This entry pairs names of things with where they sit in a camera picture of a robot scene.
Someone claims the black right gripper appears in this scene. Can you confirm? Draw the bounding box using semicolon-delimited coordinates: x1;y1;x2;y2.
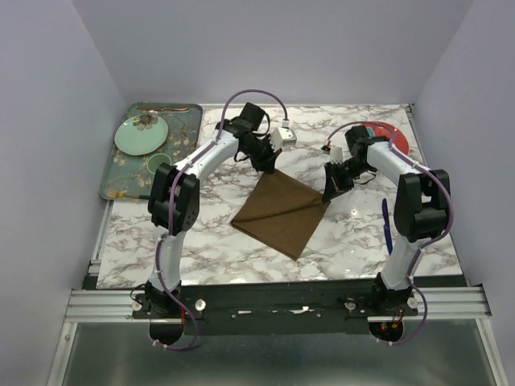
323;158;373;203

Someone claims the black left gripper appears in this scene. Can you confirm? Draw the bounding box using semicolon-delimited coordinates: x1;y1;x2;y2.
240;134;281;174

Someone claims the brown fabric napkin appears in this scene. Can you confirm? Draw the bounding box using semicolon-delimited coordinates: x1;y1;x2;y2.
231;170;329;261

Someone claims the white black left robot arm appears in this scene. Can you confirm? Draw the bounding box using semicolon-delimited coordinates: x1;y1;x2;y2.
144;103;280;318

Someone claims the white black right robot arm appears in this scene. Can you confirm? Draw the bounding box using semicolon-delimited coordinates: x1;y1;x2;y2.
322;121;454;315

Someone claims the red and teal plate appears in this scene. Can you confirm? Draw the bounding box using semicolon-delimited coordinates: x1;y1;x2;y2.
364;121;410;155

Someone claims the mint green cup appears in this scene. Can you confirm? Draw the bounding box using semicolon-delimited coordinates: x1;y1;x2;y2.
147;153;171;174

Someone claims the mint green floral plate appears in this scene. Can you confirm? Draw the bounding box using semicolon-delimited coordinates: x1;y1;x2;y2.
114;112;169;156

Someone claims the copper spoon on tray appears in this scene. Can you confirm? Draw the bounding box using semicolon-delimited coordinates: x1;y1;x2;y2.
135;105;189;113

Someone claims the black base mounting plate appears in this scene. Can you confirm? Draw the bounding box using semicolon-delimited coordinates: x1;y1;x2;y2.
132;279;418;346

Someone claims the teal floral serving tray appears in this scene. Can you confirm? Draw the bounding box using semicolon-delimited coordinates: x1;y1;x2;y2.
99;102;203;199

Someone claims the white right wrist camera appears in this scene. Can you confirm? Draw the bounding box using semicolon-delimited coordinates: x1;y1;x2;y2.
329;146;344;164

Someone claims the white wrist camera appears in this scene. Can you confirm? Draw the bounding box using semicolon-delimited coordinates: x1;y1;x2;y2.
270;127;297;151
329;146;344;164

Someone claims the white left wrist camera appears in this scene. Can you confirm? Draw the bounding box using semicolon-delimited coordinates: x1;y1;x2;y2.
270;127;297;151

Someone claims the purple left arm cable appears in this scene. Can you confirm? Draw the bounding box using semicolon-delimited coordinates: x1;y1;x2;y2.
151;88;290;351

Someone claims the blue handled knife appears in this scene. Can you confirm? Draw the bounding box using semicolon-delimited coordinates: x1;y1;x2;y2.
381;199;393;254

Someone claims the gold fork green handle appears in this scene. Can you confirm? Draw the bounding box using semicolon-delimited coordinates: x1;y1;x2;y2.
107;191;150;200

